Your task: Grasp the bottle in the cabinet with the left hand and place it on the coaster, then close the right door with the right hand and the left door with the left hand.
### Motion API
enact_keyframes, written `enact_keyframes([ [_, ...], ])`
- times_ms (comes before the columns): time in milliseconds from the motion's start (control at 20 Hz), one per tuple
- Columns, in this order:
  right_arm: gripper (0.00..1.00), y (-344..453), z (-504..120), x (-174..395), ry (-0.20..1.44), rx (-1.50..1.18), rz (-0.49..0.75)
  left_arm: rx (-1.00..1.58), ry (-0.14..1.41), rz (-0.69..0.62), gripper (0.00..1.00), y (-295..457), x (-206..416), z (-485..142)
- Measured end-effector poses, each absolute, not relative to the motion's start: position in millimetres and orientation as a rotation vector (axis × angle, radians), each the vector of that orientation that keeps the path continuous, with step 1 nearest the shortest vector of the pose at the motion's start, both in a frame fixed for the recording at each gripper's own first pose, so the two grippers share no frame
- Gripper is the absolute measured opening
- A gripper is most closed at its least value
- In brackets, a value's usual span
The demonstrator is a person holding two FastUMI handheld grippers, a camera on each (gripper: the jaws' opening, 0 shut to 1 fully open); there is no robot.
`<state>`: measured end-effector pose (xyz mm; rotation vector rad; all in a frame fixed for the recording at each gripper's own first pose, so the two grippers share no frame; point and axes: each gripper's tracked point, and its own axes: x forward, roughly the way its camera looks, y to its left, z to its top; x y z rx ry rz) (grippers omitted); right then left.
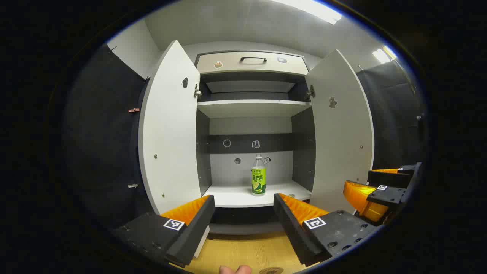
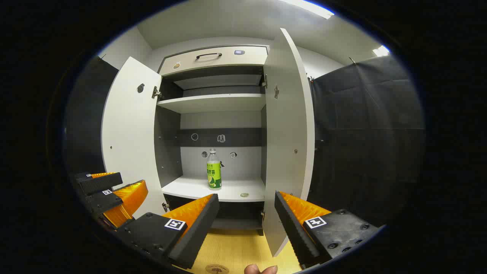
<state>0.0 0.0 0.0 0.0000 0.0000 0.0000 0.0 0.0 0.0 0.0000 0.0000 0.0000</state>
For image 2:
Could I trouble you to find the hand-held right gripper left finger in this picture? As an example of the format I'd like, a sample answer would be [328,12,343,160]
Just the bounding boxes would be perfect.
[114,193,220,270]

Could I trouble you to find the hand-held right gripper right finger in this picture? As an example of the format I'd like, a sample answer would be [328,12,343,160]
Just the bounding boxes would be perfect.
[274,191,381,269]

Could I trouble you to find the clear bottle with green label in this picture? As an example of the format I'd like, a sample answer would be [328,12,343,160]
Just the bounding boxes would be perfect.
[207,148,222,190]

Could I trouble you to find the white cabinet drawer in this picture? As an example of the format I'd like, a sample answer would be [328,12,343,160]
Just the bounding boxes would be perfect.
[159,46,269,76]

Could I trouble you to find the black backdrop cloth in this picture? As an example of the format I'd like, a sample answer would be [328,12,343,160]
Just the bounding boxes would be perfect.
[63,54,425,229]

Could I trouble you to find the long ceiling light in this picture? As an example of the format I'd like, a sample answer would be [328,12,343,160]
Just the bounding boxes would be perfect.
[280,0,335,19]

